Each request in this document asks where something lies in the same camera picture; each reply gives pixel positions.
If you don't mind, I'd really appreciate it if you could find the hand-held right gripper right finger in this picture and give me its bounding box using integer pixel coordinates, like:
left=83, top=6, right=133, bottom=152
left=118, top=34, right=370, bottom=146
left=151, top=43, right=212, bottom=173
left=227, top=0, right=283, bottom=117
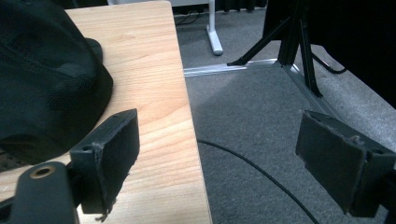
left=295, top=109, right=396, bottom=218

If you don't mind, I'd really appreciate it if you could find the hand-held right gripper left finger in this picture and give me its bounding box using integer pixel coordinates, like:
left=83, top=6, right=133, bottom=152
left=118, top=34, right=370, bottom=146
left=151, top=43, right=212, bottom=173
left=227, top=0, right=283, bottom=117
left=68, top=108, right=141, bottom=222

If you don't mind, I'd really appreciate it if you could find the black mesh cap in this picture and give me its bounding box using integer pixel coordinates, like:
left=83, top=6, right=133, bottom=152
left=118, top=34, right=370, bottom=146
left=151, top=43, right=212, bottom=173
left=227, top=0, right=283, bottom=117
left=0, top=0, right=114, bottom=166

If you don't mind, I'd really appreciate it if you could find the black metal stand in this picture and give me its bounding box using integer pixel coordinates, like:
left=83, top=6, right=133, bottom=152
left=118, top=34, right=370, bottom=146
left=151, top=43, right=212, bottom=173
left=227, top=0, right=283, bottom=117
left=226, top=0, right=324, bottom=98

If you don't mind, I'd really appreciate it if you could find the black curtain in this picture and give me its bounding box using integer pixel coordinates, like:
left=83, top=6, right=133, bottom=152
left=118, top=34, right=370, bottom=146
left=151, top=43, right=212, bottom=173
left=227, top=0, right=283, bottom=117
left=262, top=0, right=396, bottom=110

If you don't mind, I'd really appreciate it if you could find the white table leg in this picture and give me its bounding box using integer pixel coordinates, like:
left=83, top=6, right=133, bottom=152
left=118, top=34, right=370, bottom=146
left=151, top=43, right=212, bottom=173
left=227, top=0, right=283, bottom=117
left=205, top=0, right=224, bottom=57

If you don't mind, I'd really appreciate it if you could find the black floor cable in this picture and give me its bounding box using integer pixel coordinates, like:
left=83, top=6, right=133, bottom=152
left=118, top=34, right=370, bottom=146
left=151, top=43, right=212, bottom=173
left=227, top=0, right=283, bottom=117
left=197, top=139, right=321, bottom=224

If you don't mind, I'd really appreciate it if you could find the thin black cable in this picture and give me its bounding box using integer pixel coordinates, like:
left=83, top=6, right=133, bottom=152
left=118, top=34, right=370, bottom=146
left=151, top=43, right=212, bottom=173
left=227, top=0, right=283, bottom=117
left=311, top=52, right=348, bottom=75

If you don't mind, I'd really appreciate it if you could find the aluminium floor rail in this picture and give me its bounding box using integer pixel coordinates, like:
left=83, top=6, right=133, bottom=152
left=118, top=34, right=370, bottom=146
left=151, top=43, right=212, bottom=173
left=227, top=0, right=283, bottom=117
left=183, top=58, right=344, bottom=119

